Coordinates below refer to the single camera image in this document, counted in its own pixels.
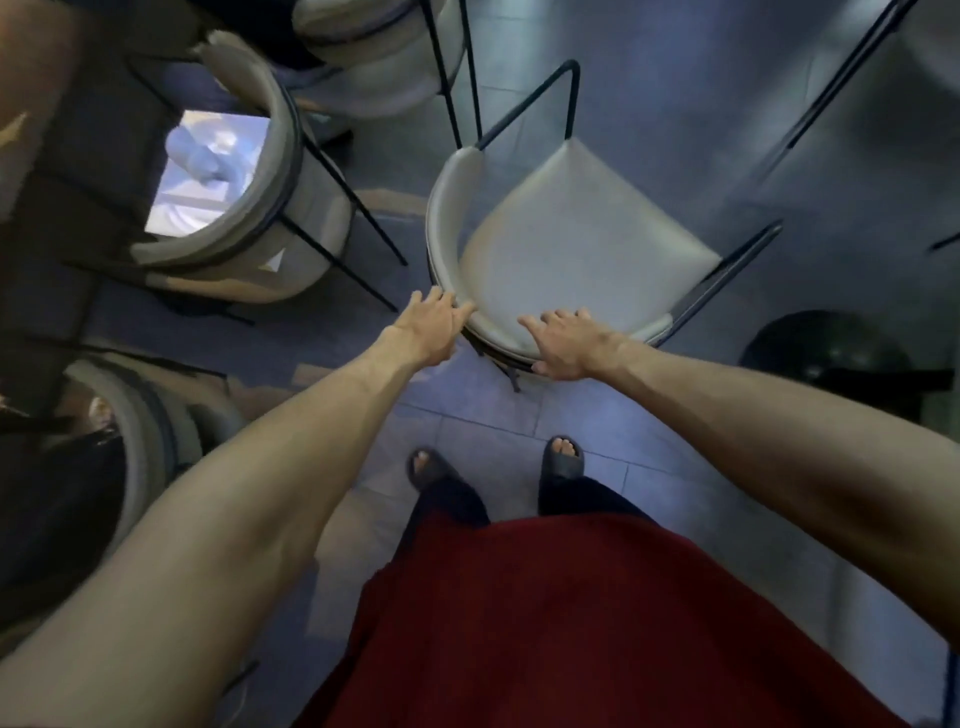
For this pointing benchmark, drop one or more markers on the dark trousers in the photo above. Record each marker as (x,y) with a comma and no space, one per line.
(442,502)

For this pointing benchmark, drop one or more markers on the person's right forearm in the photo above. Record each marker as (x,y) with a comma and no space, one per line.
(750,427)

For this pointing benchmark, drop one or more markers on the person's right hand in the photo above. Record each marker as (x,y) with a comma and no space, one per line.
(577,349)

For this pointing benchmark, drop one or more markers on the right black sandal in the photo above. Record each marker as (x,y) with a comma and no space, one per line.
(562,461)

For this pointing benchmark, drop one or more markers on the person's left forearm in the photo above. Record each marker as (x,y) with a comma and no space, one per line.
(300,450)

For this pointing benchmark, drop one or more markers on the beige chair with black frame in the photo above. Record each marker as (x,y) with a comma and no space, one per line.
(585,247)
(375,45)
(150,450)
(322,210)
(937,30)

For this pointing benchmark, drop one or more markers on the black sandal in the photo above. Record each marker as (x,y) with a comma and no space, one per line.
(562,461)
(431,469)

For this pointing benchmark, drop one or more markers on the dark red shirt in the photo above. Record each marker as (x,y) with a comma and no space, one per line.
(600,637)

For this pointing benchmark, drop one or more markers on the left black sandal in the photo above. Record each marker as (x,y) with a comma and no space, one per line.
(431,469)

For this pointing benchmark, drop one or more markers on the pale blue plastic bag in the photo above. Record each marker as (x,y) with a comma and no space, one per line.
(202,195)

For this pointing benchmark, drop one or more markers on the person's left hand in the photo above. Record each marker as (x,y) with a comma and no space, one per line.
(427,330)

